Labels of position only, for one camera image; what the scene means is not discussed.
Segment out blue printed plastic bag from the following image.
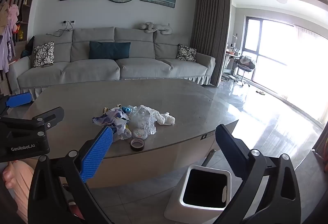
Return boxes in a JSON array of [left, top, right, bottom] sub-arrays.
[[92, 107, 132, 142]]

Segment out blue snack wrapper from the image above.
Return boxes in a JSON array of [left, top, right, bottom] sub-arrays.
[[121, 106, 132, 114]]

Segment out dark tape roll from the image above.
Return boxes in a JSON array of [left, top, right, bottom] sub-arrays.
[[130, 138, 145, 152]]

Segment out round cartoon keychain case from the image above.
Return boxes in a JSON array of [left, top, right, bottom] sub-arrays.
[[132, 128, 148, 140]]

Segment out clear plastic bag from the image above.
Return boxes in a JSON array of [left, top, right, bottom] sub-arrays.
[[128, 105, 156, 135]]

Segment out brown torn paper wrapper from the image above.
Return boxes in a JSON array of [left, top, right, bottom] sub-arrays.
[[103, 104, 122, 114]]

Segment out white trash bin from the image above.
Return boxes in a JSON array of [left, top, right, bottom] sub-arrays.
[[164, 165, 231, 223]]

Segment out person's left hand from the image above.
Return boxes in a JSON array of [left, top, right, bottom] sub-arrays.
[[2, 161, 34, 223]]

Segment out left floral cushion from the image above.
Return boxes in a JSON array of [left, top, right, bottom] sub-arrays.
[[33, 41, 55, 67]]

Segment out floral cushion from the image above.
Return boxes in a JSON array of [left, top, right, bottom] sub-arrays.
[[33, 41, 55, 67], [176, 44, 197, 62]]

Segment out teal rectangular cushion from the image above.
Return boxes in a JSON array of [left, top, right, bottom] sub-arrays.
[[89, 41, 131, 60]]

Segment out hanging pink purple clothes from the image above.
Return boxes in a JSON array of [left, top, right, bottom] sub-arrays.
[[0, 2, 19, 73]]

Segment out table label sticker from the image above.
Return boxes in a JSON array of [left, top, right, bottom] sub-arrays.
[[201, 131, 215, 140]]

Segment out grey fabric sofa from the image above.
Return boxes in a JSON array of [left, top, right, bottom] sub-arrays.
[[7, 27, 215, 99]]

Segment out office chair with clothes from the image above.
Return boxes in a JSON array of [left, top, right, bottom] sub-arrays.
[[235, 56, 256, 86]]

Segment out grey plush toy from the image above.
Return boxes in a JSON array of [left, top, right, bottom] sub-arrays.
[[139, 22, 173, 35]]

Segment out cluttered desk by window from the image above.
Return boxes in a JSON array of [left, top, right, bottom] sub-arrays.
[[222, 33, 241, 81]]

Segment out right floral cushion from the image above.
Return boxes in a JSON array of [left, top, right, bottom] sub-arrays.
[[176, 44, 197, 62]]

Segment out brown grey curtain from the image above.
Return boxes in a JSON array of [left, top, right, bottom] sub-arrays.
[[191, 0, 232, 87]]

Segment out metal table handle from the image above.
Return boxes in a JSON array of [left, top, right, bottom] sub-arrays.
[[202, 149, 216, 167]]

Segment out wall socket with cable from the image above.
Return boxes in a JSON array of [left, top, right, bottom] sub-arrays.
[[46, 20, 75, 37]]

